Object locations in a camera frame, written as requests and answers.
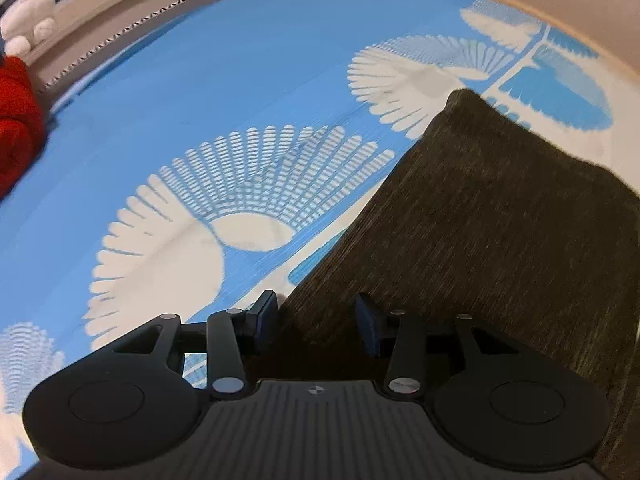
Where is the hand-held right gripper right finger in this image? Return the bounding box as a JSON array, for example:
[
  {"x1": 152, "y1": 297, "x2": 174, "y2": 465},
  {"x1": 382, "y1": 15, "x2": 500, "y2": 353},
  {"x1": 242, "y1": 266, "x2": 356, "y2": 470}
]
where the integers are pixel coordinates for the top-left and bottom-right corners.
[{"x1": 354, "y1": 293, "x2": 532, "y2": 402}]

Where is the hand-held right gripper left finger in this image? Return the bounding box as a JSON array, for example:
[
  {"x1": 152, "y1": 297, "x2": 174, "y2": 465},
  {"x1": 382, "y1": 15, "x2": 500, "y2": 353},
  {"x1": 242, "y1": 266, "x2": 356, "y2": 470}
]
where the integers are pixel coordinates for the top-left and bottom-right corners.
[{"x1": 107, "y1": 290, "x2": 279, "y2": 402}]

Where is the black striped knit garment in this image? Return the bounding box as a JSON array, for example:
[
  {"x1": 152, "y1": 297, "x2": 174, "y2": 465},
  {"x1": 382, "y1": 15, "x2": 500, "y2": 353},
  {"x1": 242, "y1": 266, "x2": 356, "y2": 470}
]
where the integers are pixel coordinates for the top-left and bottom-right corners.
[{"x1": 260, "y1": 88, "x2": 640, "y2": 466}]

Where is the blue white printed blanket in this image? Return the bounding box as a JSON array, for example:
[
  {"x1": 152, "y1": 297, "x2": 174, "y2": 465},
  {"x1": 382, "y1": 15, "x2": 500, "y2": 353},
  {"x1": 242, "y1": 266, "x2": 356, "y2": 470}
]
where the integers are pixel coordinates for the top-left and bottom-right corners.
[{"x1": 0, "y1": 0, "x2": 627, "y2": 480}]

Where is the red folded cloth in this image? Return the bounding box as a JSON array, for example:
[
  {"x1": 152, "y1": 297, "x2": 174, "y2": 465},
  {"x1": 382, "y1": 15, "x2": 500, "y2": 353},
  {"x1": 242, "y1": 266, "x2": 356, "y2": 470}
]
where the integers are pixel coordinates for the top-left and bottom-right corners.
[{"x1": 0, "y1": 56, "x2": 49, "y2": 202}]

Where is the white plush toy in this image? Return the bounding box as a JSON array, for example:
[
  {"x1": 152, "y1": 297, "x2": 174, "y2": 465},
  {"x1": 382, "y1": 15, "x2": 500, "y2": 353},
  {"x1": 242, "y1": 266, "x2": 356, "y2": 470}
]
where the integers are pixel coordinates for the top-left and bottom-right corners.
[{"x1": 0, "y1": 0, "x2": 57, "y2": 57}]

